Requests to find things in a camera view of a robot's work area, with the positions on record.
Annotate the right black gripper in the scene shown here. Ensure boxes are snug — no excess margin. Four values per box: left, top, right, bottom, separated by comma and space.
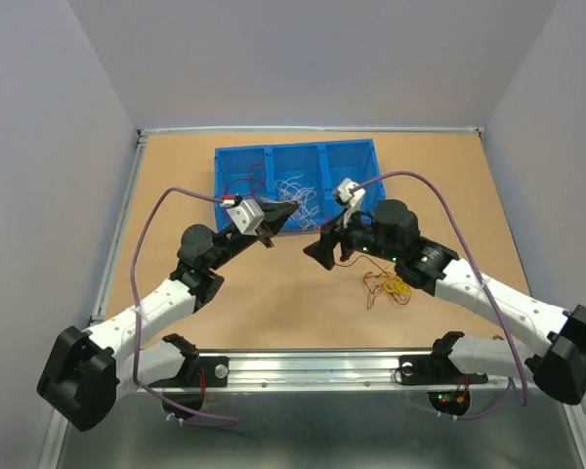
303, 204, 401, 270

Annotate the white wire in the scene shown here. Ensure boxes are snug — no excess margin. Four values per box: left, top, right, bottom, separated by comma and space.
272, 170, 331, 231

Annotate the yellow wire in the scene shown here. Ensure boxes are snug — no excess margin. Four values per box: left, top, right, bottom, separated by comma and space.
378, 274, 414, 302

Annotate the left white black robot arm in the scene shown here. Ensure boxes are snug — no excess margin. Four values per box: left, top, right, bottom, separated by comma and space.
36, 196, 299, 431

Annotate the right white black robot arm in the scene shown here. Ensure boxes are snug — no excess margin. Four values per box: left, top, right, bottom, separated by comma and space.
304, 199, 586, 405

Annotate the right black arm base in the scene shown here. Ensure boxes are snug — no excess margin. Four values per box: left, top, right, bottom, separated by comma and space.
394, 354, 488, 417

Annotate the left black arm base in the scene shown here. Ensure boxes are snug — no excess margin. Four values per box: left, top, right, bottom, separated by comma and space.
150, 355, 230, 411

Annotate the blue three-compartment plastic bin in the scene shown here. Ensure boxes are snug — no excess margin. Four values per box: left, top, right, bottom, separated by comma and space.
214, 139, 380, 233

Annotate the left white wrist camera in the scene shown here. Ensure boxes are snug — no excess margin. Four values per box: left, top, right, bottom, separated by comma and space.
220, 195, 265, 236

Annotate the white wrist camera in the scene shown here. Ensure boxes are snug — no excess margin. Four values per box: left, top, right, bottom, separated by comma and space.
220, 195, 265, 236
333, 178, 365, 228

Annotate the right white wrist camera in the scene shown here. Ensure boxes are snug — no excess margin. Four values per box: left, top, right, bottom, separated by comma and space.
333, 178, 365, 228

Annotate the aluminium front rail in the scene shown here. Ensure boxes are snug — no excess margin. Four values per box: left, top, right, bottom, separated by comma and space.
61, 347, 583, 392

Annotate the aluminium side frame rail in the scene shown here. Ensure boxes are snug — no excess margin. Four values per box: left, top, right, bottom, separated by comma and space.
87, 129, 147, 327

